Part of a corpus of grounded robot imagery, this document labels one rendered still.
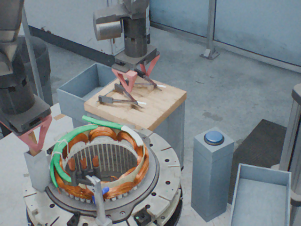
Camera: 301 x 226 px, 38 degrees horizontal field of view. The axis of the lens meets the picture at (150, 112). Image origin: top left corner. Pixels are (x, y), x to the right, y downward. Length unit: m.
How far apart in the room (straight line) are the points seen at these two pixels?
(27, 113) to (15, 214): 0.59
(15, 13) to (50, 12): 3.05
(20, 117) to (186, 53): 2.86
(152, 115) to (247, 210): 0.34
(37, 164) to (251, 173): 0.45
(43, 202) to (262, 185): 0.46
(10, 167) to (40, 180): 0.58
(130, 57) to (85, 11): 2.22
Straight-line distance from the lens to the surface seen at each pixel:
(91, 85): 1.32
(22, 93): 0.72
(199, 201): 1.18
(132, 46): 1.08
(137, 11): 1.01
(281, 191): 0.97
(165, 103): 1.12
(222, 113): 2.87
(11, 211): 1.30
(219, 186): 1.13
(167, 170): 0.89
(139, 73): 1.19
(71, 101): 1.19
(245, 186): 0.97
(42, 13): 3.71
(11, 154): 1.48
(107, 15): 1.03
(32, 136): 0.80
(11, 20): 0.58
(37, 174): 0.84
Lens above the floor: 1.72
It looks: 37 degrees down
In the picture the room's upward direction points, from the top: 2 degrees counter-clockwise
